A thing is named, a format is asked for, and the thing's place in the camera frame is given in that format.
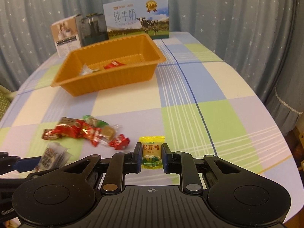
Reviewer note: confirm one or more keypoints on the red double-happiness candy packet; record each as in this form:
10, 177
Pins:
113, 64

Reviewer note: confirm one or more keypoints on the orange plastic tray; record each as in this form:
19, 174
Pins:
138, 52

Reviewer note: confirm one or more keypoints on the green clear candy packet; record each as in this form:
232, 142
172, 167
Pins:
99, 125

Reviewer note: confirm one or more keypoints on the white product box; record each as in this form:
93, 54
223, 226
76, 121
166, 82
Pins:
66, 35

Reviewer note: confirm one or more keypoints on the clear grey snack packet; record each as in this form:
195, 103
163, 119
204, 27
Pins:
55, 156

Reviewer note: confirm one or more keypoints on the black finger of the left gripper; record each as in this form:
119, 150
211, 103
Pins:
12, 163

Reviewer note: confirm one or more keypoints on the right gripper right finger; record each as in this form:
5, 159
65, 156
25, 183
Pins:
183, 164

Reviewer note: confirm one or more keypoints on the long red snack packet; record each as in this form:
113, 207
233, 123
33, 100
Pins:
75, 129

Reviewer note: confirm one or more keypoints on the blue star curtain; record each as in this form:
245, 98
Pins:
256, 37

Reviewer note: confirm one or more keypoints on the checkered tablecloth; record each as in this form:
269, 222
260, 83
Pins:
198, 102

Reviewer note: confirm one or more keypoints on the blue milk carton box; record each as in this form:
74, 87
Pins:
130, 17

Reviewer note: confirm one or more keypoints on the yellow green candy packet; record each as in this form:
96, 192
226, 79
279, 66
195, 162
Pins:
151, 154

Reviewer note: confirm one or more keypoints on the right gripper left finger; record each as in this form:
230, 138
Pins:
116, 167

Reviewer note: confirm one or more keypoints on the white silver snack wrapper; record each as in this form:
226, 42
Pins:
87, 70

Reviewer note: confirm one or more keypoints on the small red candy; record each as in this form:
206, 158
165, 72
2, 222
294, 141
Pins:
120, 142

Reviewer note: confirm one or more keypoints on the green patterned sofa cushion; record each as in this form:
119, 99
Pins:
6, 98

